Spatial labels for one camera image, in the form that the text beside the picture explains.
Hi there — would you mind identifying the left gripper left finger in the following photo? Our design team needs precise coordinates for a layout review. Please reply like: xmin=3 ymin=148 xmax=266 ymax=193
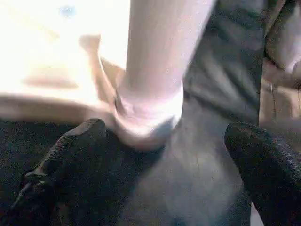
xmin=0 ymin=118 xmax=111 ymax=226

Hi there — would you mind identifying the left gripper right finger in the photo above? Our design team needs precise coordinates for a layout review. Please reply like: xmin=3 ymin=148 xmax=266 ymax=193
xmin=224 ymin=122 xmax=301 ymax=226

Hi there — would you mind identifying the white plastic table leg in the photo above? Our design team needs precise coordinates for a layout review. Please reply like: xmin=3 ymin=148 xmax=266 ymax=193
xmin=117 ymin=0 xmax=218 ymax=105

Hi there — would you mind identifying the white plastic table top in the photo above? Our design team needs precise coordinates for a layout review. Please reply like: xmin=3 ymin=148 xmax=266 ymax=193
xmin=0 ymin=0 xmax=185 ymax=152

